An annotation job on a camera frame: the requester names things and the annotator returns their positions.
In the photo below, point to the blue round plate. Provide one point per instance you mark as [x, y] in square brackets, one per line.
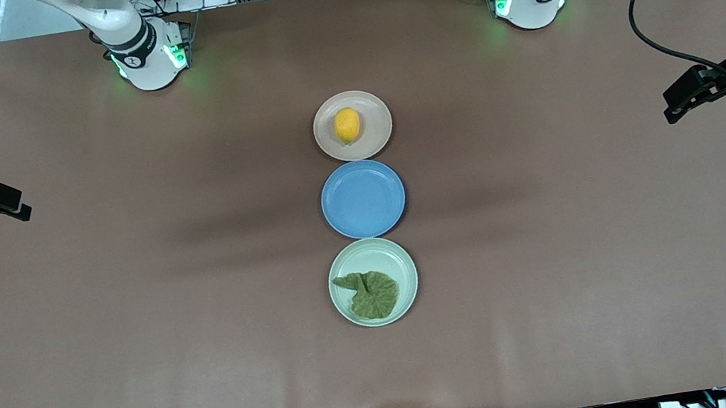
[363, 199]

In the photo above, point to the pale green round plate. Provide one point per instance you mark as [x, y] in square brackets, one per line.
[371, 257]

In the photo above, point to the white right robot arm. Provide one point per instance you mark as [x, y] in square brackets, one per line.
[147, 56]

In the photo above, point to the green lettuce leaf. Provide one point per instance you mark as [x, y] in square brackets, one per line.
[373, 296]

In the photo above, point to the beige round plate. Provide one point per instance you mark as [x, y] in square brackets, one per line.
[372, 112]

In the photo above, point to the yellow lemon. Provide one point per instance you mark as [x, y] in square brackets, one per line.
[347, 126]

